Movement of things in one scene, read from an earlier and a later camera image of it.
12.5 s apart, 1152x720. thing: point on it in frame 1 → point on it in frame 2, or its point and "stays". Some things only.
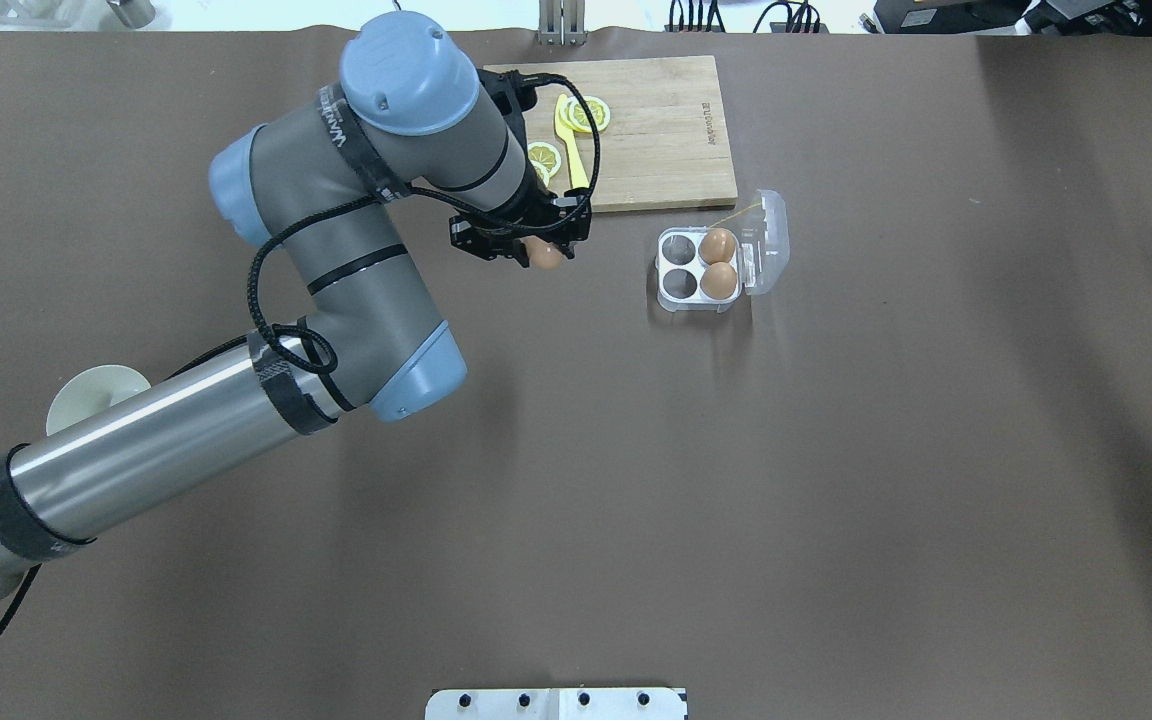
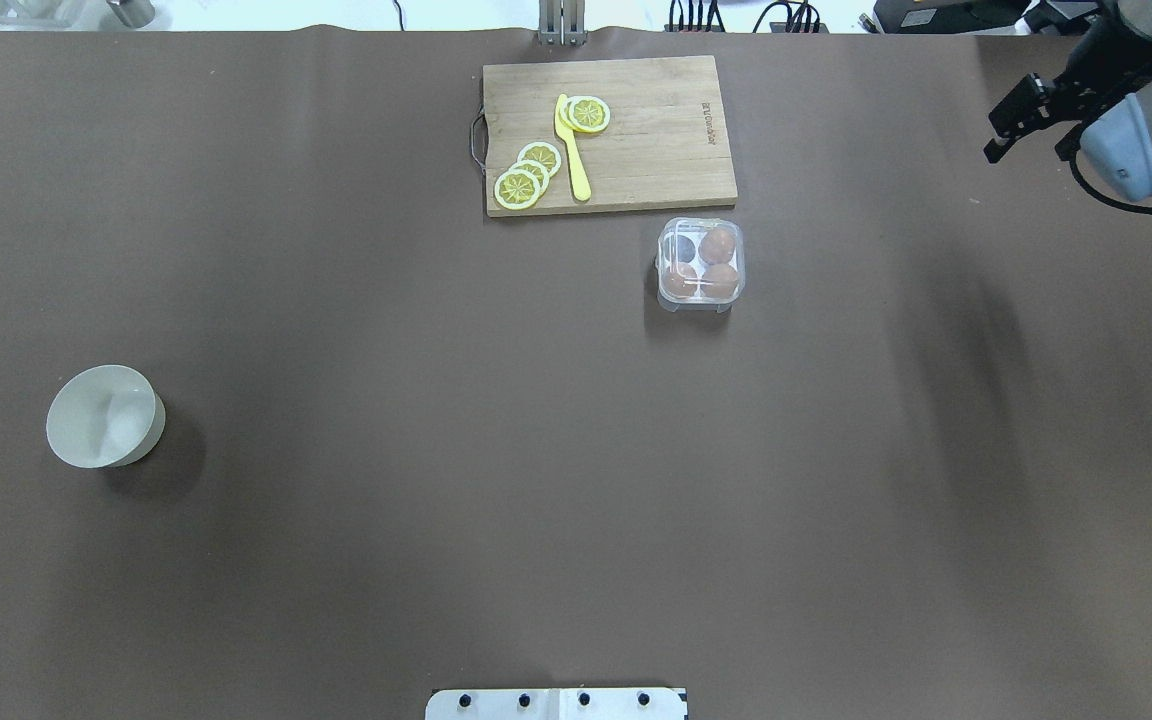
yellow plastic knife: x=579 y=177 stays
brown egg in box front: x=718 y=281 stays
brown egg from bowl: x=542 y=254 → x=682 y=282
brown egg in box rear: x=717 y=245 stays
